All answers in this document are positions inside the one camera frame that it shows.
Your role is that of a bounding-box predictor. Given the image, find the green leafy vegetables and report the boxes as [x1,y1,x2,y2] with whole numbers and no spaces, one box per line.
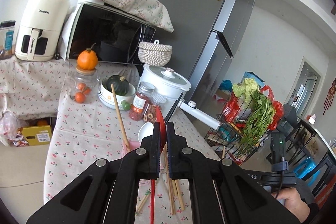
[232,78,276,146]

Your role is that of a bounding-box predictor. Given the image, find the glass jar with oranges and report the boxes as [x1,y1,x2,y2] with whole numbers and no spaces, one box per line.
[64,65,100,104]

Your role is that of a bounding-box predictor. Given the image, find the woven white basket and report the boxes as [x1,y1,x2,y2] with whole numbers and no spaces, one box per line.
[138,40,173,67]

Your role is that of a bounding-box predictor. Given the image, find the white pot handle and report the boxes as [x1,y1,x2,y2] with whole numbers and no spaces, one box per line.
[178,100,221,130]

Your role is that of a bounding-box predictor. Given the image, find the black chopstick upper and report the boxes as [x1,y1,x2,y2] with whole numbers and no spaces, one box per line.
[165,93,183,124]

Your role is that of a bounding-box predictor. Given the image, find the dark green squash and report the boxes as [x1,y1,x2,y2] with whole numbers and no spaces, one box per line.
[106,75,129,96]

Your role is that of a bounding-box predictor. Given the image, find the long bamboo chopstick in holder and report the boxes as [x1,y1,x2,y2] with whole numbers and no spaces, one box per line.
[111,84,130,152]

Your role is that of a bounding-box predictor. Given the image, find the jar of dried fruit rings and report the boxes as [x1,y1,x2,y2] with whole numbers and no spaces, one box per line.
[143,93,167,123]

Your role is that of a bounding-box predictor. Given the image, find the bare bamboo chopstick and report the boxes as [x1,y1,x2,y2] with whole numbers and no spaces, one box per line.
[169,178,178,215]
[174,180,185,211]
[163,145,171,212]

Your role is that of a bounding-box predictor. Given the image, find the white plastic spoon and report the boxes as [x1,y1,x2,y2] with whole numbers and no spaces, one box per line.
[138,122,154,143]

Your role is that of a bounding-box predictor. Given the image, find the cream air fryer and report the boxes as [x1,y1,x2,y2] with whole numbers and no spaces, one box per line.
[15,0,70,62]

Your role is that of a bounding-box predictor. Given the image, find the white bowl with flower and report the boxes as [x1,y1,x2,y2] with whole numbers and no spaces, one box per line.
[98,78,135,111]

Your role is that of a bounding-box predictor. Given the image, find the large orange tangerine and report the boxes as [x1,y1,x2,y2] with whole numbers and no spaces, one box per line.
[77,44,98,71]

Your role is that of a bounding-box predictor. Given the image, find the black microwave oven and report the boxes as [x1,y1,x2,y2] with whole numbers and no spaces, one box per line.
[60,2,156,65]

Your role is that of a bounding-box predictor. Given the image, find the bamboo chopsticks pair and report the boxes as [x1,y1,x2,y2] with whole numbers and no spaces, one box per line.
[135,189,151,215]

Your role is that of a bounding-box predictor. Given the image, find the red plastic spoon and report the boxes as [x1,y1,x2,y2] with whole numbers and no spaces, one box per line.
[150,106,167,224]

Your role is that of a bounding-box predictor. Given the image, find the blue plastic stool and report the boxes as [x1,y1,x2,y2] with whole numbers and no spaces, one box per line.
[293,157,320,186]

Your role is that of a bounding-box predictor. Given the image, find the pink perforated utensil holder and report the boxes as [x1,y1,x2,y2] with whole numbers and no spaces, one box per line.
[122,140,141,156]

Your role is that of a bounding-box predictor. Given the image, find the person's right hand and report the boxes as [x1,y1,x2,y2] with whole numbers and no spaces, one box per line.
[271,188,310,223]

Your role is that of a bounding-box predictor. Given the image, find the yellow cardboard box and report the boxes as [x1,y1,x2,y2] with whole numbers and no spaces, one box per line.
[22,125,52,146]

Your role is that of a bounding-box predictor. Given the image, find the black wire vegetable rack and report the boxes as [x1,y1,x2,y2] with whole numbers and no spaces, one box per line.
[205,93,276,165]

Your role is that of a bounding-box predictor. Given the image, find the cherry print tablecloth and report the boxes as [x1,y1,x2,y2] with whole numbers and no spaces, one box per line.
[1,57,122,223]

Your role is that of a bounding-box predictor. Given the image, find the jar of red berries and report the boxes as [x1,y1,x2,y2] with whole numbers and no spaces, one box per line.
[129,81,155,121]

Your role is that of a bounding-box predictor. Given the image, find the white electric cooking pot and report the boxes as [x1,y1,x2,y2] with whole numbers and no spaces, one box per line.
[139,64,191,118]

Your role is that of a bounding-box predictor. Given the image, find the blue label clear jar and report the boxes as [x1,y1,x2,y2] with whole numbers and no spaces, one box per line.
[0,20,15,60]

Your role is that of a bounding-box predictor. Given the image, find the plastic bag on floor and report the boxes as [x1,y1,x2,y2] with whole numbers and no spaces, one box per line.
[0,111,21,140]

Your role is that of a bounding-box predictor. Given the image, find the grey refrigerator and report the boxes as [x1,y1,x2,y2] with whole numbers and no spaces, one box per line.
[155,0,255,112]

